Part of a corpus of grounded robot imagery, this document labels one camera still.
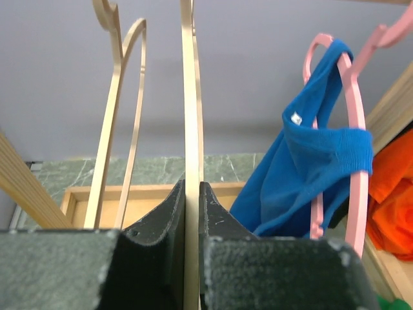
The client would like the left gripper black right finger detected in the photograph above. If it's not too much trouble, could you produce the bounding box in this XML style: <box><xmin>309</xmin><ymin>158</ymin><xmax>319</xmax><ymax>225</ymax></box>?
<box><xmin>199</xmin><ymin>182</ymin><xmax>258</xmax><ymax>309</ymax></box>

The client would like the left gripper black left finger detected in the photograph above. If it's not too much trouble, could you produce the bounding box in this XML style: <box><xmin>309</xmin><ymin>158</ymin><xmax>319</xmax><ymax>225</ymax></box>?
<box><xmin>97</xmin><ymin>180</ymin><xmax>185</xmax><ymax>309</ymax></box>

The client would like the beige wooden hanger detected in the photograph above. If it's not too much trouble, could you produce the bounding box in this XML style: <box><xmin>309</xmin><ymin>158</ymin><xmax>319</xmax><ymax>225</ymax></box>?
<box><xmin>83</xmin><ymin>0</ymin><xmax>148</xmax><ymax>230</ymax></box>
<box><xmin>180</xmin><ymin>1</ymin><xmax>204</xmax><ymax>309</ymax></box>

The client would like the green tank top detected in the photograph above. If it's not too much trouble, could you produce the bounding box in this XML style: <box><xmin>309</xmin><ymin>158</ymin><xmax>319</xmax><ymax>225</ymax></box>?
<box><xmin>377</xmin><ymin>295</ymin><xmax>412</xmax><ymax>310</ymax></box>

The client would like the blue tank top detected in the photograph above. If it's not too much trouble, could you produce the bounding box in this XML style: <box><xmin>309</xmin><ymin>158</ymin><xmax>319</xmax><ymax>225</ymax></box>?
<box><xmin>230</xmin><ymin>40</ymin><xmax>373</xmax><ymax>238</ymax></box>

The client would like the pink hanger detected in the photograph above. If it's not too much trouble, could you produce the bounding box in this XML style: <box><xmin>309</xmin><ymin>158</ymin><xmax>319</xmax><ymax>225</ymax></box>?
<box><xmin>301</xmin><ymin>3</ymin><xmax>413</xmax><ymax>259</ymax></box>

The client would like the black t-shirt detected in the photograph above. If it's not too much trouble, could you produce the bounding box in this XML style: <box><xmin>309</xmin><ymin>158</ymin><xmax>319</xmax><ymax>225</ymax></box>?
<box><xmin>328</xmin><ymin>212</ymin><xmax>347</xmax><ymax>229</ymax></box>

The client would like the wooden clothes rack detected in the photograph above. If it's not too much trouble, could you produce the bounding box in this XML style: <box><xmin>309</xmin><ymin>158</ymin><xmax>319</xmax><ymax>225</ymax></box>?
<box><xmin>0</xmin><ymin>132</ymin><xmax>259</xmax><ymax>231</ymax></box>
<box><xmin>363</xmin><ymin>65</ymin><xmax>412</xmax><ymax>304</ymax></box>

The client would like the orange t-shirt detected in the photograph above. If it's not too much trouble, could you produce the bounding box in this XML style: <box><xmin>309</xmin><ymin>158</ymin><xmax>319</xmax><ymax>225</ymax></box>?
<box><xmin>367</xmin><ymin>130</ymin><xmax>412</xmax><ymax>262</ymax></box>

